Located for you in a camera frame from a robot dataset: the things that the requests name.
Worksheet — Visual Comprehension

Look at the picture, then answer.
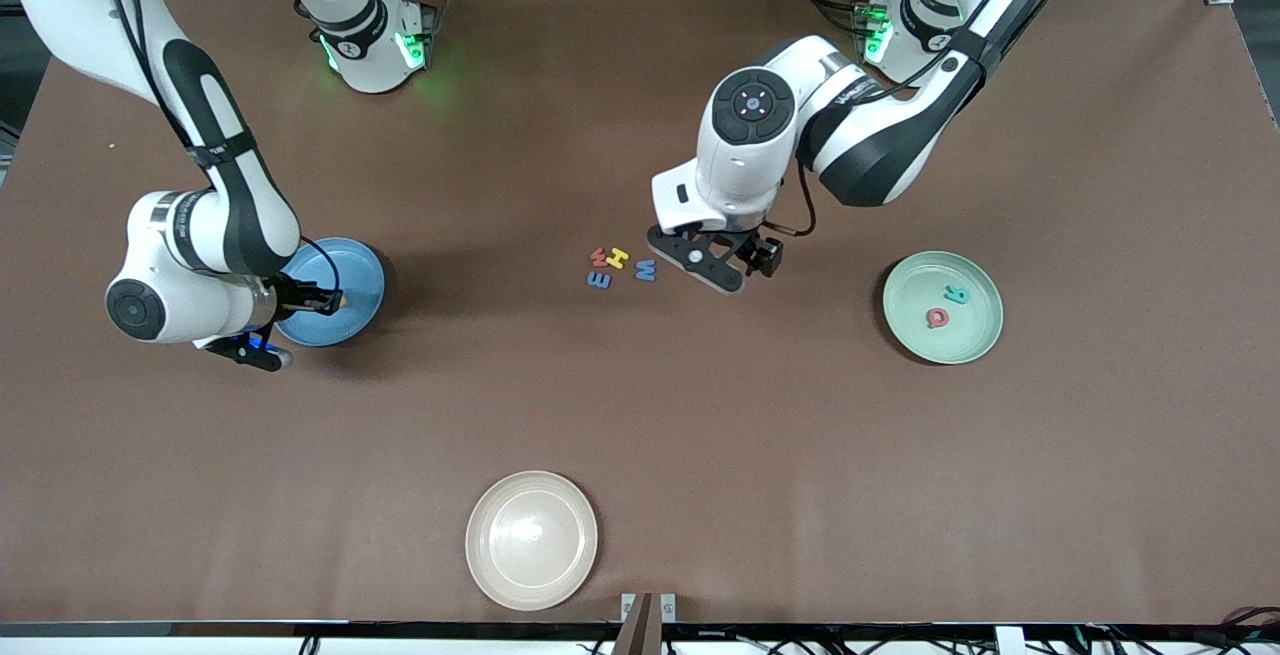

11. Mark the blue plate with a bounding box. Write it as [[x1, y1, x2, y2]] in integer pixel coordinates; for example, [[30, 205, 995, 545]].
[[275, 237, 387, 348]]

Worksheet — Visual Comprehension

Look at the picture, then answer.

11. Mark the green plate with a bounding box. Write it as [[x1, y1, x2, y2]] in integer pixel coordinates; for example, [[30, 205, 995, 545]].
[[882, 251, 1005, 366]]

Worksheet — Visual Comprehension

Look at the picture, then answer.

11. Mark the beige plate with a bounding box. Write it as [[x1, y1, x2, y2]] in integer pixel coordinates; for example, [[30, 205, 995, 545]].
[[465, 470, 599, 612]]

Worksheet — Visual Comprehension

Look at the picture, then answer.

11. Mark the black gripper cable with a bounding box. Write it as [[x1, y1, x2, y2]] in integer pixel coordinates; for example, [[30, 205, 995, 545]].
[[778, 0, 1051, 236], [95, 0, 343, 294]]

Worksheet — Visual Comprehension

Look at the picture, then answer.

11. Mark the front camera mount bracket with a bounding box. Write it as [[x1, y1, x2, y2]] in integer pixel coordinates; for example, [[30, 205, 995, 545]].
[[612, 592, 678, 655]]

